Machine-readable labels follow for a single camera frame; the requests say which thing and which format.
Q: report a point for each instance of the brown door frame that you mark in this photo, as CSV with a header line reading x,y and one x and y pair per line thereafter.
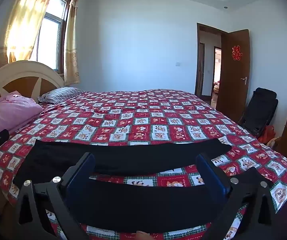
x,y
198,55

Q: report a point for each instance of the pink blanket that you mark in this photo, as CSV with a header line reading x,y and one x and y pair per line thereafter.
x,y
8,112

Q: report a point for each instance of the striped pillow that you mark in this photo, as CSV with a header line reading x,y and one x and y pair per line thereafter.
x,y
61,94

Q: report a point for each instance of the red bag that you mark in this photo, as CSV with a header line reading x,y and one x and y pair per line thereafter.
x,y
267,135

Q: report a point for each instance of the red printed bedspread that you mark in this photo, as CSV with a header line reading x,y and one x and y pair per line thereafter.
x,y
143,120

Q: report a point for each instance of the cream wooden bed headboard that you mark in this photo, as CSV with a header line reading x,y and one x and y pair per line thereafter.
x,y
21,70

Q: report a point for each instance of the yellow curtain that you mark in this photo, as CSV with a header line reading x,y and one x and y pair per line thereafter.
x,y
21,17
71,42

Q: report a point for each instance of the brown wooden door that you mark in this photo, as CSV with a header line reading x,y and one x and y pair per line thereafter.
x,y
233,92

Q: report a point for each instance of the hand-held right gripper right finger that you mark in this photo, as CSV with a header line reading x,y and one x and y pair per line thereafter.
x,y
213,175

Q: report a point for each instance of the window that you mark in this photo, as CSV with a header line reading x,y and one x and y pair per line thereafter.
x,y
51,42

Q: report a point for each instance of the black pants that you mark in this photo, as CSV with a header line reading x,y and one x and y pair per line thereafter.
x,y
146,205

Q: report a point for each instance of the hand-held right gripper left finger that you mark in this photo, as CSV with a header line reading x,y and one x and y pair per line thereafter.
x,y
82,177

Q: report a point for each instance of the black suitcase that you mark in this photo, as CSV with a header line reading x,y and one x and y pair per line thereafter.
x,y
261,110

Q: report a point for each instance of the red paper door decoration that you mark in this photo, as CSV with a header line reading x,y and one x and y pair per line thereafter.
x,y
236,53

